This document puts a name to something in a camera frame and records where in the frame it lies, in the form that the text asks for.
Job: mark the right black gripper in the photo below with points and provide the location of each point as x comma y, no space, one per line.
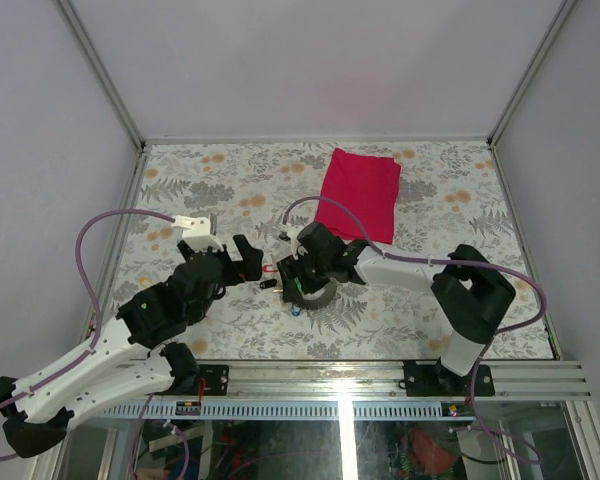
291,269

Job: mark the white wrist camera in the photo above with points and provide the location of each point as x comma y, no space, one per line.
199,233
291,236

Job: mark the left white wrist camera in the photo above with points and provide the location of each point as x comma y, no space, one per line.
199,233

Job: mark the perforated cable duct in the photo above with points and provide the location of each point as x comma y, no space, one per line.
276,410

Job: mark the small black key fob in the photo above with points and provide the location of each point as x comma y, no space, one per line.
268,284

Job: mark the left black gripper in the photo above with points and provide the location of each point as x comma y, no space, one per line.
252,259

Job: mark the key with yellow tag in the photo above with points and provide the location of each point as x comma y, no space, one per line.
145,282

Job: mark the red folded cloth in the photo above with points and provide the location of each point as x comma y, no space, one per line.
360,189

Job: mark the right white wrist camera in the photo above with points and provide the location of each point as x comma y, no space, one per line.
291,236

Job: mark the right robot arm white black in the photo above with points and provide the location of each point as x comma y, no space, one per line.
318,239

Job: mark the aluminium frame post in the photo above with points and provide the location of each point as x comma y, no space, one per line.
532,69
83,40

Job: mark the right aluminium frame post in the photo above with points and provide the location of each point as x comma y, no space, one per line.
532,69

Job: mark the left aluminium frame post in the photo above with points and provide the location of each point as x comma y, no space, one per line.
83,40

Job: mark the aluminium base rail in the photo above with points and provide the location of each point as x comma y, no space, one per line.
508,380

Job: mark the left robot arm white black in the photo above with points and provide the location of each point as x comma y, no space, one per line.
137,352

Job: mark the round metal key ring disc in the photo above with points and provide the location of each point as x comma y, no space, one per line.
314,301

